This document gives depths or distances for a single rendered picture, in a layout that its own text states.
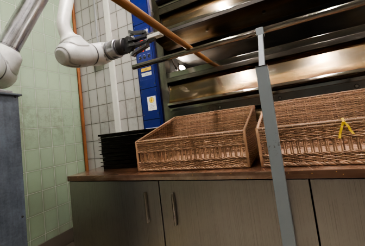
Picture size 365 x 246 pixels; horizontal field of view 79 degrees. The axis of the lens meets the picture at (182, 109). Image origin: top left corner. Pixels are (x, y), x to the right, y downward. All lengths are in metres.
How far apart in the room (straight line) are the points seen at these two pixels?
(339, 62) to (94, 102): 1.78
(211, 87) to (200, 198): 0.77
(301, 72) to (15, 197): 1.48
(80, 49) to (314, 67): 1.19
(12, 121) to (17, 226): 0.41
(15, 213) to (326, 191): 1.14
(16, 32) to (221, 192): 1.23
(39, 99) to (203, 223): 1.49
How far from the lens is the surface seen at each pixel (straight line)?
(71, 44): 1.06
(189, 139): 1.00
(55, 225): 2.07
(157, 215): 1.12
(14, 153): 1.13
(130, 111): 1.81
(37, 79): 2.02
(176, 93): 1.59
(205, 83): 1.52
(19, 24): 1.43
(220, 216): 0.98
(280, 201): 0.86
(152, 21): 0.90
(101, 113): 2.02
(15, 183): 1.14
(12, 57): 1.37
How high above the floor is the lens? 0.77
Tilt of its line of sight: 5 degrees up
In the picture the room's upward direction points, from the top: 7 degrees counter-clockwise
